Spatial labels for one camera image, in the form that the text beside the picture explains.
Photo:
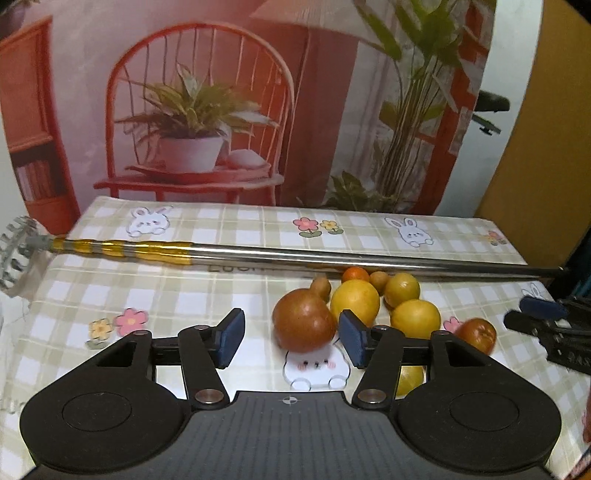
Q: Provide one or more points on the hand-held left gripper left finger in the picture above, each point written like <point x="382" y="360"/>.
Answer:
<point x="230" y="334"/>

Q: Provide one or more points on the large yellow orange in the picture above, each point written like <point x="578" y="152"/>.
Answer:
<point x="354" y="301"/>

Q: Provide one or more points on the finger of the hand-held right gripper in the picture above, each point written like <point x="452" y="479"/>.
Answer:
<point x="526" y="323"/>
<point x="542" y="307"/>

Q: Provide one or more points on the teal curtain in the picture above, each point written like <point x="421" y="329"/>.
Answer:
<point x="582" y="288"/>

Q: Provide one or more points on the small orange tangerine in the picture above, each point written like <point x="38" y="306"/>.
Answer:
<point x="355" y="274"/>
<point x="478" y="334"/>

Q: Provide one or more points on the black seat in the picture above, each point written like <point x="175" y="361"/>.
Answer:
<point x="491" y="101"/>

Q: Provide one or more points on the telescopic metal back scratcher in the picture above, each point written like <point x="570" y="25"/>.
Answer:
<point x="277" y="256"/>

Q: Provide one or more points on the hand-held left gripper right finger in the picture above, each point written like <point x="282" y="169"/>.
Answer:
<point x="353" y="337"/>

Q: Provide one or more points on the brown wooden door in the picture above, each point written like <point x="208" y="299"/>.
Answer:
<point x="545" y="138"/>

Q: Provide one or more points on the wall poster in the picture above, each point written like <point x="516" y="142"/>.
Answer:
<point x="323" y="115"/>

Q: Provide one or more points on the small brown fruit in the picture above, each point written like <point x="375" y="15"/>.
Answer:
<point x="379" y="279"/>
<point x="320" y="287"/>

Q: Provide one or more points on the checked bunny tablecloth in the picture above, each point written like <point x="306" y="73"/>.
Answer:
<point x="184" y="286"/>

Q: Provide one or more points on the large red apple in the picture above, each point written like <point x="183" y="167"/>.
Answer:
<point x="304" y="321"/>

